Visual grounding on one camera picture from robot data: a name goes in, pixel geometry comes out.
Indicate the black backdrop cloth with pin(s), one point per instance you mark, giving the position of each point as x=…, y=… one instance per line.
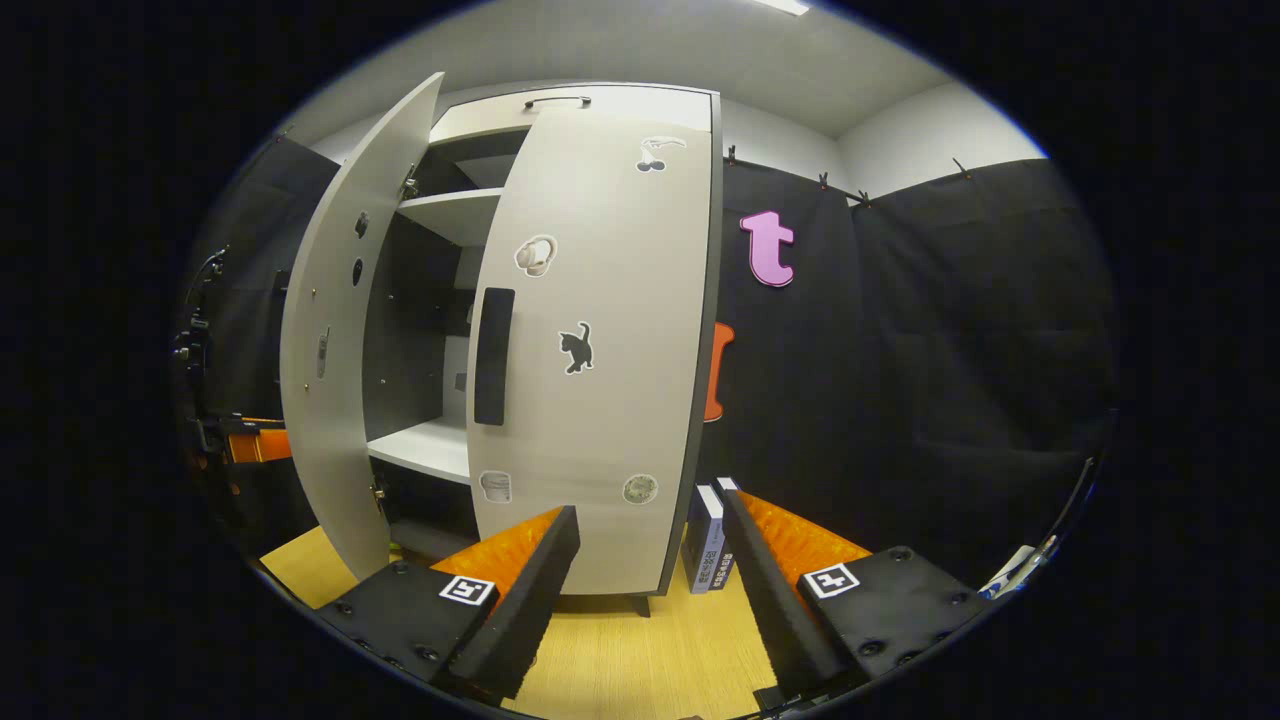
x=950, y=350

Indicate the white cabinet drawer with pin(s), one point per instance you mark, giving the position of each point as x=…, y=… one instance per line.
x=480, y=115

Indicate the blue book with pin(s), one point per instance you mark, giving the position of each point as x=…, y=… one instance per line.
x=703, y=545

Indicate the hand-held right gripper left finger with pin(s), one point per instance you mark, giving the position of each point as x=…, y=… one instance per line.
x=520, y=610

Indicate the white cabinet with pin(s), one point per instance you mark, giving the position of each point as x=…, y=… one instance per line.
x=410, y=330

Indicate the white cabinet door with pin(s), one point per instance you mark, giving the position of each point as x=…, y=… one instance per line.
x=620, y=420
x=345, y=440

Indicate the ceiling light tube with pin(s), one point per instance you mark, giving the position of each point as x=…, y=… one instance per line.
x=785, y=5

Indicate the white cabinet shelf board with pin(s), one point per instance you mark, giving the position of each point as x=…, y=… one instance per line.
x=450, y=215

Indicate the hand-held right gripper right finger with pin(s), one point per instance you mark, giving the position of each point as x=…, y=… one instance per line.
x=775, y=590

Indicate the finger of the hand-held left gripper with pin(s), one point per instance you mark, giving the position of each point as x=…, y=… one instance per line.
x=262, y=445

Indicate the white and blue item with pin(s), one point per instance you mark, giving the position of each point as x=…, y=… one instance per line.
x=1010, y=575

